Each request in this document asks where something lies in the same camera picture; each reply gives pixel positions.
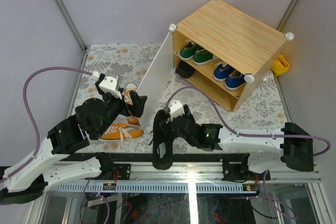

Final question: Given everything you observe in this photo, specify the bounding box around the black shoe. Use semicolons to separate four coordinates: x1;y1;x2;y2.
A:
175;61;195;79
151;110;174;170

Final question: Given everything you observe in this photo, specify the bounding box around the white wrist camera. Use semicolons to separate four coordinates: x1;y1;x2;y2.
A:
91;71;122;103
164;100;185;121

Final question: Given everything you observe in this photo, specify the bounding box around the grey slotted cable duct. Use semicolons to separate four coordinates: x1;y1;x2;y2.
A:
51;181;258;194

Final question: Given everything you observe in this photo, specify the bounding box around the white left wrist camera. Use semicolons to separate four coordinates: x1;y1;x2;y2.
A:
91;71;122;103

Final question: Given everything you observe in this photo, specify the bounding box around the green sneaker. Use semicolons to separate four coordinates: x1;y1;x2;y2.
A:
193;49;218;66
180;39;203;61

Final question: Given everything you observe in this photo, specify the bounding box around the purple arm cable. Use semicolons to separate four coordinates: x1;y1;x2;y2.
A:
0;66;94;183
164;86;331;158

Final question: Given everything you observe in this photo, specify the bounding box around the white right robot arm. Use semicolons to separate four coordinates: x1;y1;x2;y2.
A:
167;101;314;179

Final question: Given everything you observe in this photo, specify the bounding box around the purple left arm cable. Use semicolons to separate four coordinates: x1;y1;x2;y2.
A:
0;66;94;183

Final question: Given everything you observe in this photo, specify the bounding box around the white cabinet door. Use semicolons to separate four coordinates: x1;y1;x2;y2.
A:
138;33;173;129

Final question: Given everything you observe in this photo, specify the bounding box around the wooden shoe cabinet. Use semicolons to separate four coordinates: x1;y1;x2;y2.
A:
169;0;294;111

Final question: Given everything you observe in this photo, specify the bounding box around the yellow plastic bin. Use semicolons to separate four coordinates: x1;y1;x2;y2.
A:
271;54;290;77

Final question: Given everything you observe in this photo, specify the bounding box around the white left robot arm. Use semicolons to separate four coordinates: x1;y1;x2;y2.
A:
1;90;148;205

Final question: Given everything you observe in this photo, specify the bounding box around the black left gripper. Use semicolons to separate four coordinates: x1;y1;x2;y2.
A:
96;82;149;139

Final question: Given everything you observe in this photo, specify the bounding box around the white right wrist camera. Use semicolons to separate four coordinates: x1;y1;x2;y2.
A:
164;100;185;121

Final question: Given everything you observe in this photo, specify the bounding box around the aluminium rail frame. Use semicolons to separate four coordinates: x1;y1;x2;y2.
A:
47;161;322;186

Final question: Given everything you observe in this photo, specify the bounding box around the orange sneaker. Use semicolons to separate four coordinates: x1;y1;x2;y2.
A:
124;82;139;125
99;123;143;146

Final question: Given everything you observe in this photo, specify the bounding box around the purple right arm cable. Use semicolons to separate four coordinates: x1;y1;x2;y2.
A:
164;86;331;158

